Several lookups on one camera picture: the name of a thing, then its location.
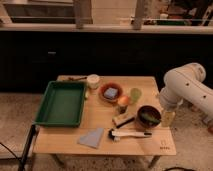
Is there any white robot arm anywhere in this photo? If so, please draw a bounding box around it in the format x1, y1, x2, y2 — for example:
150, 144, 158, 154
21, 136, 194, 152
158, 63, 213, 127

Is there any dark brown bowl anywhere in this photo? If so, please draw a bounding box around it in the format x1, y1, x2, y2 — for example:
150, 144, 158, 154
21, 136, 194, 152
137, 105, 161, 129

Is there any green vegetable in bowl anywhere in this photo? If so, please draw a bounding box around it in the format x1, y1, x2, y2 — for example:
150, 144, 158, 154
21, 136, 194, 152
141, 113, 160, 125

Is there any green translucent cup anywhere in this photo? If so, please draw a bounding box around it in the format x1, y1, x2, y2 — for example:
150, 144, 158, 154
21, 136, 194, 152
130, 88, 142, 104

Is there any wooden table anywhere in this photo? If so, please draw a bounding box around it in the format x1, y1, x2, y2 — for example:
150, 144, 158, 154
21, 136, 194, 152
33, 76, 176, 166

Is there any wooden block with black edge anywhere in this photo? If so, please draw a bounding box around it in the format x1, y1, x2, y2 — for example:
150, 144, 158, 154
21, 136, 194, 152
112, 114, 135, 128

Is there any white black dish brush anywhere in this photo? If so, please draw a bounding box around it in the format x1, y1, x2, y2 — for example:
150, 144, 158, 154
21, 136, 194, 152
108, 129, 152, 141

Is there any blue-grey cloth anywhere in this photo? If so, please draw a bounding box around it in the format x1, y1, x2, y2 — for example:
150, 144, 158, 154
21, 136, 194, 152
78, 128, 104, 148

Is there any white cup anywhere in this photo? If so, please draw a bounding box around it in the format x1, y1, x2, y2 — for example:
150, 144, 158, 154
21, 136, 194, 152
86, 74, 100, 89

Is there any brown spoon utensil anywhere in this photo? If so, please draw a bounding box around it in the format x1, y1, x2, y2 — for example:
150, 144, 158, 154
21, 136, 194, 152
67, 77, 87, 81

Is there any green plastic tray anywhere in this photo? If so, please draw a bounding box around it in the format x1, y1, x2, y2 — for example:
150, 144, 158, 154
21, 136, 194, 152
35, 81, 86, 127

